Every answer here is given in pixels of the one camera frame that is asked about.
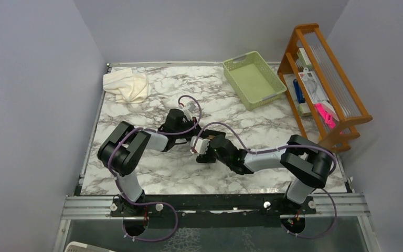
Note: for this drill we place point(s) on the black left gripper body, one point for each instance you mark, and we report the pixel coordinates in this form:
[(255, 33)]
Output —
[(186, 125)]

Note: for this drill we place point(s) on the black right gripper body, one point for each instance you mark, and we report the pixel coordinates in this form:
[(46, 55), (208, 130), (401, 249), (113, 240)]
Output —
[(211, 156)]

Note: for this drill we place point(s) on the cream white towel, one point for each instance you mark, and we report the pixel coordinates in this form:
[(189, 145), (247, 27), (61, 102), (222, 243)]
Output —
[(128, 86)]

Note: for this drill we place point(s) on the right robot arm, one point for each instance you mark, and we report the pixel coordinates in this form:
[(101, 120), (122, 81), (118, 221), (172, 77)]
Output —
[(308, 162)]

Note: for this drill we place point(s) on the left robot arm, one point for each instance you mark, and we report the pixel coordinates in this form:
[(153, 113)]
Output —
[(123, 149)]

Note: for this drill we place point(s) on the light green plastic basket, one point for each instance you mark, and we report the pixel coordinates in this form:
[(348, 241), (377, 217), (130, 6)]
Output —
[(253, 80)]

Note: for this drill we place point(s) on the blue item on rack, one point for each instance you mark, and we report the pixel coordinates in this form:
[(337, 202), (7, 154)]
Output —
[(299, 94)]

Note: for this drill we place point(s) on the white packaged item on rack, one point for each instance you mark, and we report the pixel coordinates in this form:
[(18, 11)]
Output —
[(313, 86)]

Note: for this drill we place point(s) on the pink item on rack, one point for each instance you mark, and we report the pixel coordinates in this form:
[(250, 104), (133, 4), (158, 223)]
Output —
[(327, 114)]

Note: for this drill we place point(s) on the orange wooden rack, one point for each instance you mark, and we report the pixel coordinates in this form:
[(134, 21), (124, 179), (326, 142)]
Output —
[(335, 107)]

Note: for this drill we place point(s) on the small box on rack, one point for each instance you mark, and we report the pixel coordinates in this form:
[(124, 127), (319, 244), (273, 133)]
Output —
[(303, 58)]

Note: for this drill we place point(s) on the white bin corner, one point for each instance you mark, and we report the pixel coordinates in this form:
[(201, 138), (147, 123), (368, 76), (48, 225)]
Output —
[(75, 246)]

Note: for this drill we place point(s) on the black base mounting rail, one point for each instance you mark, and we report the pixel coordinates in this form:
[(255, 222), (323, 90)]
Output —
[(209, 210)]

